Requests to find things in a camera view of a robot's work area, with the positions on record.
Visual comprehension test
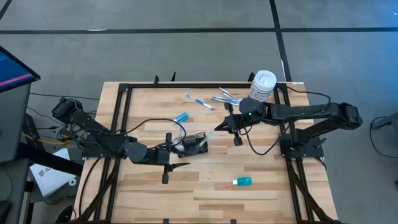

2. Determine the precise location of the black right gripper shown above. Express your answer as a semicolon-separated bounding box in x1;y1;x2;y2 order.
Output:
214;103;251;147

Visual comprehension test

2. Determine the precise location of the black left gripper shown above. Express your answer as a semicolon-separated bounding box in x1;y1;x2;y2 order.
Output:
146;133;191;185

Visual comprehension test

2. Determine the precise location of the black wire toothbrush caddy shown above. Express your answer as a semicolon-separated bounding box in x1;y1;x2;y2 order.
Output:
177;131;209;158

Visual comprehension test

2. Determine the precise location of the green white toothbrush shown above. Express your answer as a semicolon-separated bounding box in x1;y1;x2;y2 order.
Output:
198;129;216;147

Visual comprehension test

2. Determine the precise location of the blue white toothbrush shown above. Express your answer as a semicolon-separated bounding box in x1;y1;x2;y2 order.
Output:
185;92;216;111

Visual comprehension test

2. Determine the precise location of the blue-capped small tube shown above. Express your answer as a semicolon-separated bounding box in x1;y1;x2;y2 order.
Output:
232;176;253;187

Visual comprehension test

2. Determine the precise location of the white-lidded wipes canister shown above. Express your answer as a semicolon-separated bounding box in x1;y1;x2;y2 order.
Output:
248;69;277;103

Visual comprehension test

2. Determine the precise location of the orange white toothbrush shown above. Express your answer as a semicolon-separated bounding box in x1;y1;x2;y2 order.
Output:
219;87;239;100

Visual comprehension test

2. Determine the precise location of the small blue toothpaste tube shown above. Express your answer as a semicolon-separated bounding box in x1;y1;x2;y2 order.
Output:
173;111;190;124

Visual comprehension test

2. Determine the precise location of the person's black shoe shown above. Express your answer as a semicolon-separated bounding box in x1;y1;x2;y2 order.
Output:
55;205;74;223

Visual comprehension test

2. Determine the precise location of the white paper booklet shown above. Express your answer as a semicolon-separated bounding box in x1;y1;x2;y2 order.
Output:
29;147;77;197

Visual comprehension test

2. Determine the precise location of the black side desk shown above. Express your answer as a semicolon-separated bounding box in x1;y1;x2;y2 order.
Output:
0;113;84;224

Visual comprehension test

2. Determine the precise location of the monitor with blue screen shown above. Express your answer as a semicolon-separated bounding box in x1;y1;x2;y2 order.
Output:
0;45;41;164

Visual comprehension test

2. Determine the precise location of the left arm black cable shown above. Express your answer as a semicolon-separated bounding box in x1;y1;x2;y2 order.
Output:
102;117;187;150

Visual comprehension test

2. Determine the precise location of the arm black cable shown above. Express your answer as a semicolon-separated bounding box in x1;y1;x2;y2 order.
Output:
241;86;332;156
102;117;187;150

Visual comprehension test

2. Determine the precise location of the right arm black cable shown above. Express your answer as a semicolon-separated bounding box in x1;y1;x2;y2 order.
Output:
241;86;332;156

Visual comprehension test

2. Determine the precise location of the black metal table frame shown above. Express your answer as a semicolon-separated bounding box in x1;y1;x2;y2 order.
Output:
74;72;340;224

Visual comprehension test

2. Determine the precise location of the thin black floor cable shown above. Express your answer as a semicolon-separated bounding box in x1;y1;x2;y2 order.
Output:
29;92;100;101

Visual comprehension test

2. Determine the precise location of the yellow cable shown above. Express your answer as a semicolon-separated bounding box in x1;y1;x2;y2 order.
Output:
21;124;86;146

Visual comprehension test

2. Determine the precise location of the looped black floor cable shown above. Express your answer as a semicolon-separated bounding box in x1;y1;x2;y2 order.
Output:
369;116;398;159

